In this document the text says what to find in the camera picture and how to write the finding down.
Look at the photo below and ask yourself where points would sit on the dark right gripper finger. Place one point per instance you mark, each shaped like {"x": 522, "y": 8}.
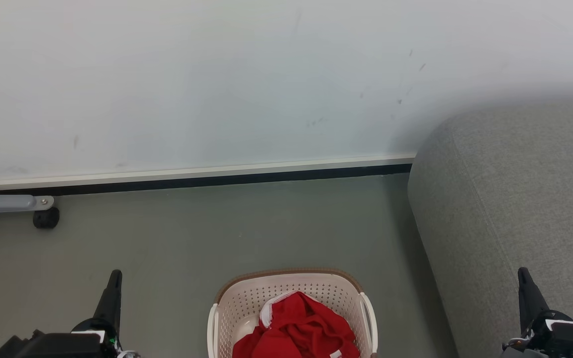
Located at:
{"x": 530, "y": 298}

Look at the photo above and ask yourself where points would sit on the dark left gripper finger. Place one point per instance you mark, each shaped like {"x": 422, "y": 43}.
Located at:
{"x": 110, "y": 298}

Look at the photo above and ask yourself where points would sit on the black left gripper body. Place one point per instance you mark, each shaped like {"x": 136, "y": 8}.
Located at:
{"x": 57, "y": 345}

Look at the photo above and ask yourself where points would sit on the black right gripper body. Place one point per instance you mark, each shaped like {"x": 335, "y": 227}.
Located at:
{"x": 565, "y": 338}

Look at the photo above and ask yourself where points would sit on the red garment white ribbed trim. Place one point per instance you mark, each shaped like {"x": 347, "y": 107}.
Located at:
{"x": 311, "y": 323}

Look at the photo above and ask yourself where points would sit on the grey fabric sofa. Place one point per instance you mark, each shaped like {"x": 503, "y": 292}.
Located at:
{"x": 505, "y": 209}

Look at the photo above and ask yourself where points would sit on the black caster wheel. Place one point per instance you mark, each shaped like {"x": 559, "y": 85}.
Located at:
{"x": 46, "y": 218}

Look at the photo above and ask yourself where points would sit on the white perforated laundry basket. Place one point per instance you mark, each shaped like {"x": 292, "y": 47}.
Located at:
{"x": 246, "y": 303}

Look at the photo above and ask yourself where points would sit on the grey metal furniture leg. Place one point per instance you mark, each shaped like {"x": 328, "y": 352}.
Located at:
{"x": 3, "y": 203}

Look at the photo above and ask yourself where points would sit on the white and black baseboard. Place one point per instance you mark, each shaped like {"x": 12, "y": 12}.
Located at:
{"x": 192, "y": 176}

